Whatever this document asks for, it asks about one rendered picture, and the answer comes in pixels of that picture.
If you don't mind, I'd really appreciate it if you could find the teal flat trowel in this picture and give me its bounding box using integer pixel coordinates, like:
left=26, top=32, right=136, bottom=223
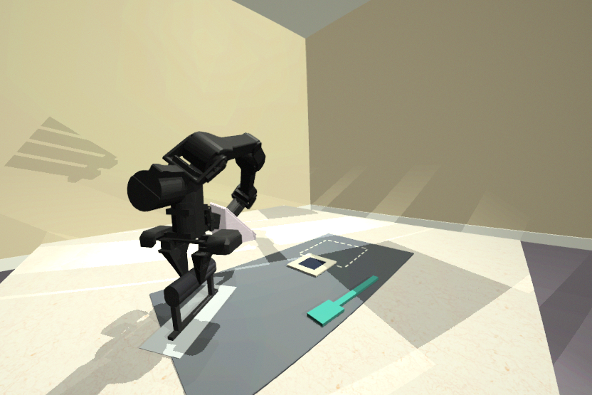
left=307, top=275, right=379, bottom=327

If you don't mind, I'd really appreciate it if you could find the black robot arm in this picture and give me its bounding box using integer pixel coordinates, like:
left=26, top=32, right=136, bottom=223
left=127, top=131, right=265, bottom=217

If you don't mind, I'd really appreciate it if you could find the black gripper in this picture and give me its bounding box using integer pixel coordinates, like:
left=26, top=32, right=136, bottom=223
left=139, top=200, right=242, bottom=285

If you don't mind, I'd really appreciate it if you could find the cream square tile with dark blue center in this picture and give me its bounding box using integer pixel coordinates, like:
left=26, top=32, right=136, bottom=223
left=287, top=253, right=337, bottom=277

